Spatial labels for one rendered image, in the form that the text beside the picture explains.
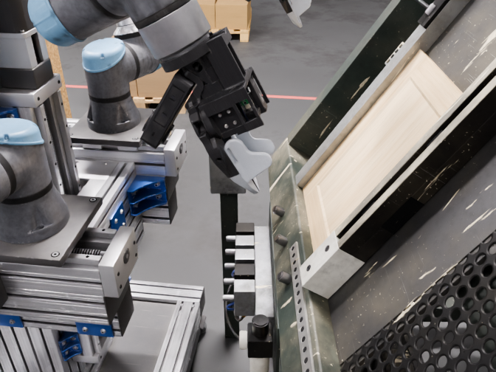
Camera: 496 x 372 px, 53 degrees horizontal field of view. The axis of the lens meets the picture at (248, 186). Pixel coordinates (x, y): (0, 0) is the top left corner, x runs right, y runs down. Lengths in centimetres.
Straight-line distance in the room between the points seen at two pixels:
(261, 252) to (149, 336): 68
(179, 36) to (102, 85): 89
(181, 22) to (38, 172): 57
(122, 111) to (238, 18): 441
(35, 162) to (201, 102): 51
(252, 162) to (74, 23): 26
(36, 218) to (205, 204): 194
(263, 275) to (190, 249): 129
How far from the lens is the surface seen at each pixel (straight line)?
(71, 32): 65
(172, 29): 57
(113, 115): 147
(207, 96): 61
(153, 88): 405
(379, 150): 122
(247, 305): 134
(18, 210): 108
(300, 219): 131
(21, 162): 102
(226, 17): 582
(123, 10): 61
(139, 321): 203
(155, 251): 265
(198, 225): 279
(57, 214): 111
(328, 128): 165
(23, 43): 122
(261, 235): 152
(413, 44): 134
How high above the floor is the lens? 168
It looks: 33 degrees down
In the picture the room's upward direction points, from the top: straight up
